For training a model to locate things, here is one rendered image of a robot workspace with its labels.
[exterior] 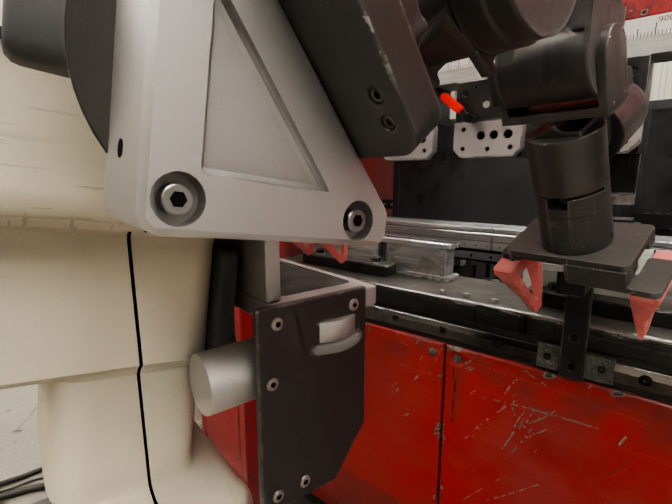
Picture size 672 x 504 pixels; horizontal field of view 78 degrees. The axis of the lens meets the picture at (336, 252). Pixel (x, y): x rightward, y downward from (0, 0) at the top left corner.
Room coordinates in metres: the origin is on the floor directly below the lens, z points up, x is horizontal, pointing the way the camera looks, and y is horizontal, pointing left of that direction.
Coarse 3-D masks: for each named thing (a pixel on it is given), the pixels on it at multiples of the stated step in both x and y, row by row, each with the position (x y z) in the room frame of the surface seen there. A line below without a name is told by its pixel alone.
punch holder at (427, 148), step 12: (444, 108) 1.05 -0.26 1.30; (444, 120) 1.05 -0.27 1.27; (432, 132) 1.01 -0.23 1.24; (444, 132) 1.06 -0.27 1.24; (420, 144) 1.03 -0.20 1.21; (432, 144) 1.01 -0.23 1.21; (444, 144) 1.06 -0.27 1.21; (396, 156) 1.07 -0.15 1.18; (408, 156) 1.05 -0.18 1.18; (420, 156) 1.03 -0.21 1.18; (432, 156) 1.03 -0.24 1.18; (444, 156) 1.07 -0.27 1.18
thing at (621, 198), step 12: (624, 156) 0.79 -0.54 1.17; (636, 156) 0.78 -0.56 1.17; (612, 168) 0.81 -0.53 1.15; (624, 168) 0.79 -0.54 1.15; (636, 168) 0.78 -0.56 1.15; (612, 180) 0.80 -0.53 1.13; (624, 180) 0.79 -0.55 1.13; (636, 180) 0.78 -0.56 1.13; (612, 192) 0.80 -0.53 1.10; (624, 192) 0.79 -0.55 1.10; (624, 204) 0.80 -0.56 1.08
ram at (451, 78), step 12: (624, 0) 0.79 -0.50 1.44; (636, 0) 0.78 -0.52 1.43; (648, 0) 0.77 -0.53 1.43; (660, 0) 0.76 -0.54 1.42; (636, 12) 0.78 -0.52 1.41; (648, 12) 0.76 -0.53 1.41; (660, 12) 0.75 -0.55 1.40; (648, 36) 0.76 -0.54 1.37; (660, 36) 0.75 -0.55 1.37; (636, 48) 0.77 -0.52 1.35; (648, 48) 0.76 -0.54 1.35; (660, 48) 0.75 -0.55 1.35; (660, 60) 0.80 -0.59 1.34; (444, 72) 1.00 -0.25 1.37; (456, 72) 0.98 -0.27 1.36; (468, 72) 0.96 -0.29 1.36; (444, 84) 1.00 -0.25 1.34; (456, 84) 0.99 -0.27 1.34
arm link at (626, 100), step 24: (600, 48) 0.29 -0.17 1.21; (624, 48) 0.30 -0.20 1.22; (600, 72) 0.29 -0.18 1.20; (624, 72) 0.31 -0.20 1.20; (600, 96) 0.30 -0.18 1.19; (624, 96) 0.31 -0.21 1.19; (504, 120) 0.36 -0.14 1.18; (528, 120) 0.34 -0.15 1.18; (552, 120) 0.33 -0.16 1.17; (624, 120) 0.35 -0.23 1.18; (624, 144) 0.36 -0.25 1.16
